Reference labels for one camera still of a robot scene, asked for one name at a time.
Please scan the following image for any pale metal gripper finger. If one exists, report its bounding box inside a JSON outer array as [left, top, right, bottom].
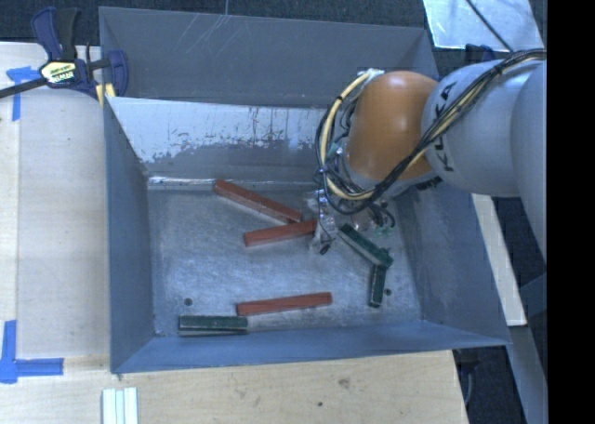
[[309, 219, 337, 256], [305, 192, 334, 224]]

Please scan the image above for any dark green flat block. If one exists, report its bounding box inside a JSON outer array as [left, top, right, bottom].
[[368, 264, 389, 309], [337, 222, 395, 270], [178, 314, 250, 338]]

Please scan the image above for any red-brown flat block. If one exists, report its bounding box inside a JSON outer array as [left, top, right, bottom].
[[235, 291, 335, 318], [243, 219, 320, 248], [212, 179, 304, 225]]

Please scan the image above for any grey metal bin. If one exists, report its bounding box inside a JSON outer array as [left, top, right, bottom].
[[98, 6, 513, 375]]

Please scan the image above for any pale wood flat board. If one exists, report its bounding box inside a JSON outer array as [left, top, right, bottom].
[[15, 90, 113, 360]]

